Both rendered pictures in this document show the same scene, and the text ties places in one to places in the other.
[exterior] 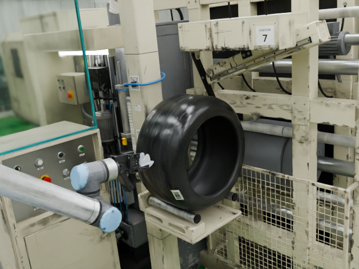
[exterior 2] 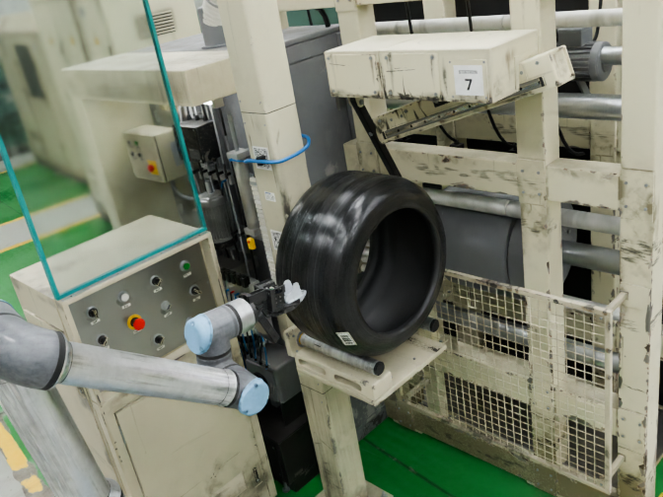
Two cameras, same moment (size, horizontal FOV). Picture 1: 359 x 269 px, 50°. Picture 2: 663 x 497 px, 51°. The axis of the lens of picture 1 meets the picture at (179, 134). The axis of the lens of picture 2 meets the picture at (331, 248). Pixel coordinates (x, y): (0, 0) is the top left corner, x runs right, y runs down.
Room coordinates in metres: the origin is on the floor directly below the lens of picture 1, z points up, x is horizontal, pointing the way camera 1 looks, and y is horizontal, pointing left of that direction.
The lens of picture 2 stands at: (-0.15, 0.00, 2.10)
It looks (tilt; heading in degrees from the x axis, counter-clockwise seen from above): 24 degrees down; 1
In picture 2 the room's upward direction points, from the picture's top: 10 degrees counter-clockwise
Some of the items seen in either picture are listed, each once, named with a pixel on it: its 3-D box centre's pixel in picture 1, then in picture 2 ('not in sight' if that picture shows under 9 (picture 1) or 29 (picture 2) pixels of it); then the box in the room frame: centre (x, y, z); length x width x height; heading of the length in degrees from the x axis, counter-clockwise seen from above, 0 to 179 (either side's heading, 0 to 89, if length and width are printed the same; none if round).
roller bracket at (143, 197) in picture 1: (168, 190); (329, 318); (1.96, 0.09, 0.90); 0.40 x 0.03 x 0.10; 133
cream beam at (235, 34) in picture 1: (238, 33); (425, 66); (1.94, -0.34, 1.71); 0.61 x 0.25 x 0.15; 43
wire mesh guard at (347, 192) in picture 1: (266, 228); (486, 365); (1.88, -0.43, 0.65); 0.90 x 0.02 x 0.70; 43
